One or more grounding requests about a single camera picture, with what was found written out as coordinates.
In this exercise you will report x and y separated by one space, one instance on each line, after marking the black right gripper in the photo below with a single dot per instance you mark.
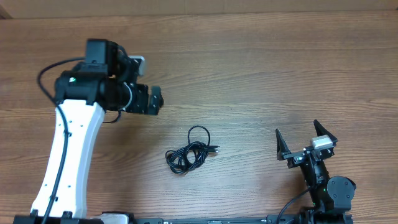
296 157

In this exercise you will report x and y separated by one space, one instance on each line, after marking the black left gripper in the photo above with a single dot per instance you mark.
140 105

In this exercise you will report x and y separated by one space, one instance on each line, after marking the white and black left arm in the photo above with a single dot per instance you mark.
104 79

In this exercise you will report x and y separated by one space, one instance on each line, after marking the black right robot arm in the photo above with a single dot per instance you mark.
331 196

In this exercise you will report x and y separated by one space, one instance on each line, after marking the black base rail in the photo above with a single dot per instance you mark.
199 221

